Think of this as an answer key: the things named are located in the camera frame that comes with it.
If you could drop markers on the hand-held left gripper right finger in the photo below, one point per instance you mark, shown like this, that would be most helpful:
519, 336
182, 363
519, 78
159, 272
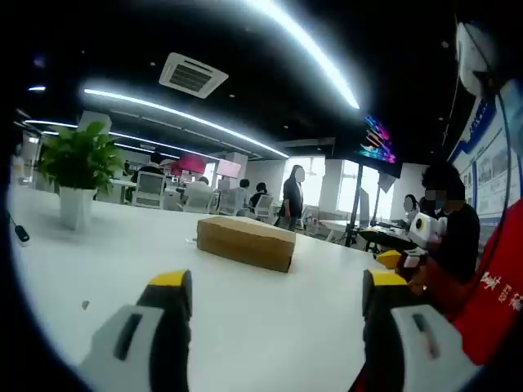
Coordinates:
408, 335

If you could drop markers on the green plant in white pot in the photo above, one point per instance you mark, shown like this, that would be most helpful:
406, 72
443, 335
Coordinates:
77, 163

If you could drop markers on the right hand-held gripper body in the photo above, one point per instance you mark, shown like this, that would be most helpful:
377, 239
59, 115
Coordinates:
423, 228

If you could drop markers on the brown cardboard shoe box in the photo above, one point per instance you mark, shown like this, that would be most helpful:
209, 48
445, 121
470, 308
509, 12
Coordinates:
245, 245

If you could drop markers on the white pillar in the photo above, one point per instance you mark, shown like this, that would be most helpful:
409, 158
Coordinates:
94, 120

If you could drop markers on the white ceiling air vent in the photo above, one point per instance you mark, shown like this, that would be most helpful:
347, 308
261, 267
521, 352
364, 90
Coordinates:
192, 75

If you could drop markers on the white chest device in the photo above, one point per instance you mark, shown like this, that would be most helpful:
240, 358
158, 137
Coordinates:
474, 57

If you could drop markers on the small black device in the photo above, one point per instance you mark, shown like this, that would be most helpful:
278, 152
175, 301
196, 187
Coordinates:
22, 234

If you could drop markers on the person in red shirt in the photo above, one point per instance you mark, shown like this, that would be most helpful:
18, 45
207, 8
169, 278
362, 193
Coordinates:
498, 294

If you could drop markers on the white screen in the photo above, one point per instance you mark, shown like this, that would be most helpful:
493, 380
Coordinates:
229, 168

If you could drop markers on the black stand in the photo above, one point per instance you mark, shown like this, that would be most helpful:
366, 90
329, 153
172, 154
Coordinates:
352, 212

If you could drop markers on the ceiling light strip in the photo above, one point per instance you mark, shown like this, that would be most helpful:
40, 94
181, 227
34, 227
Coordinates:
49, 122
310, 45
184, 116

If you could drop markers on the person's right hand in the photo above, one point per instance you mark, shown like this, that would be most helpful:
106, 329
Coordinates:
425, 281

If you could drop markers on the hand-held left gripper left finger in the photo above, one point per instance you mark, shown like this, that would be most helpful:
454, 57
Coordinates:
155, 318

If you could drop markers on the colourful wall screen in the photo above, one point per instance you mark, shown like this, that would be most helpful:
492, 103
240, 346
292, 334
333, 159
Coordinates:
380, 143

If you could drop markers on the white office chair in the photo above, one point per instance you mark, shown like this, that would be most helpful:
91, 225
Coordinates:
198, 200
148, 188
265, 206

